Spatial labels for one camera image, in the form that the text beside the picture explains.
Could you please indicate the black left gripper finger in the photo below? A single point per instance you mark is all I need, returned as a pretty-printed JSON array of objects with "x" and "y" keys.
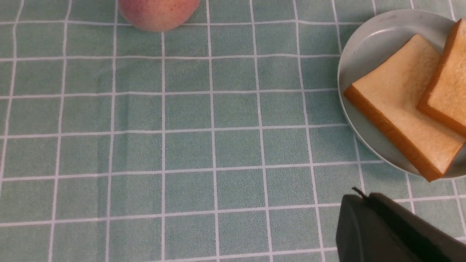
[{"x": 374, "y": 228}]

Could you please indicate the toast slice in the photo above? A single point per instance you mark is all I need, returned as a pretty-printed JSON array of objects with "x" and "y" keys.
[
  {"x": 388, "y": 97},
  {"x": 445, "y": 97}
]

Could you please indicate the green checkered tablecloth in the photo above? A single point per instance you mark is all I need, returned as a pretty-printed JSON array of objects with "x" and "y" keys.
[{"x": 222, "y": 140}]

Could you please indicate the light green round plate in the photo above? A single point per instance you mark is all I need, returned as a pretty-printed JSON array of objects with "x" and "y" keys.
[{"x": 370, "y": 46}]

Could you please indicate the pink peach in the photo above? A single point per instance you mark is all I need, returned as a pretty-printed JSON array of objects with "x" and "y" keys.
[{"x": 157, "y": 15}]

